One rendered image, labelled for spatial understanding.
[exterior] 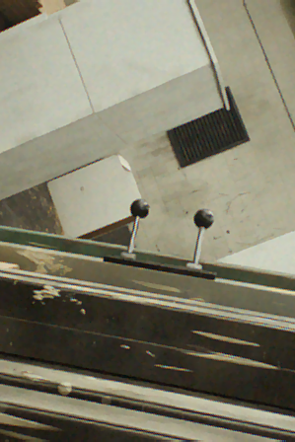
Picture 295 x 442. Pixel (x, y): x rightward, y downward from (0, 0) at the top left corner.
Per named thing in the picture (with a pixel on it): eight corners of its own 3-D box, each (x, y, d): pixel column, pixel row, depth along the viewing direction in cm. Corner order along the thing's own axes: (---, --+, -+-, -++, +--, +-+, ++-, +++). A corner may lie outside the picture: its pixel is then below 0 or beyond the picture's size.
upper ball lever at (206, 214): (182, 277, 120) (194, 213, 126) (203, 281, 119) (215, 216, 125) (182, 268, 116) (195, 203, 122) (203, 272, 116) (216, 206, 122)
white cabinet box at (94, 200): (61, 188, 667) (127, 162, 657) (81, 243, 660) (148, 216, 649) (46, 183, 623) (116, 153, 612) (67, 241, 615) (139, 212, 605)
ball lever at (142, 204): (116, 266, 121) (132, 203, 127) (137, 270, 121) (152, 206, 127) (114, 257, 118) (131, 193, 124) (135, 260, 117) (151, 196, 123)
